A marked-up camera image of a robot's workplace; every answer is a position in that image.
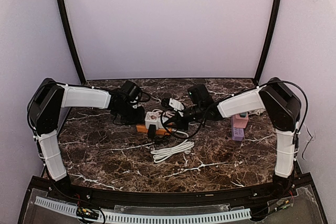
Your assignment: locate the white cube adapter with sticker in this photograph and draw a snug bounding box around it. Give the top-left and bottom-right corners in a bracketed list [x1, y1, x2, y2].
[145, 112, 162, 130]

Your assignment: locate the orange power strip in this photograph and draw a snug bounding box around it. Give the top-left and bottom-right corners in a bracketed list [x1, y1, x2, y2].
[136, 124, 169, 135]

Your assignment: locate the white USB charger with cable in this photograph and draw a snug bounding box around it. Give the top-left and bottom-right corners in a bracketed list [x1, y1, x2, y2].
[150, 109, 175, 129]

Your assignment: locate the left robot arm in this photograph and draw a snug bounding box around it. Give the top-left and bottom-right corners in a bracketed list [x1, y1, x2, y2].
[26, 78, 151, 182]

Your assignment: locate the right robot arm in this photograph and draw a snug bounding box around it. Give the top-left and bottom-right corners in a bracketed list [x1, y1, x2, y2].
[161, 77, 306, 179]

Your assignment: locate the purple power strip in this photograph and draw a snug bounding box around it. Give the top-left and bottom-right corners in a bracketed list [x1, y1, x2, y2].
[232, 118, 244, 141]

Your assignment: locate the pink cube adapter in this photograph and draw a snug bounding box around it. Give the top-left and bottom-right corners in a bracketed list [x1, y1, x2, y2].
[233, 114, 249, 129]

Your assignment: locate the white coiled power cord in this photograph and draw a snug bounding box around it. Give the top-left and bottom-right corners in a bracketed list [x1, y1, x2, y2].
[150, 129, 195, 164]

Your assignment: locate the white slotted cable duct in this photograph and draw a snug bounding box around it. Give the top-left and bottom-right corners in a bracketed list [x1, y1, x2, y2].
[34, 196, 251, 223]

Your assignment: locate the black front rail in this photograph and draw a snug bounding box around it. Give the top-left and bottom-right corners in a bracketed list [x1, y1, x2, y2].
[26, 173, 313, 209]

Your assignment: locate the left black frame post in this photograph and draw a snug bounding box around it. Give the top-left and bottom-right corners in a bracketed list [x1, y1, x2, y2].
[57, 0, 87, 84]

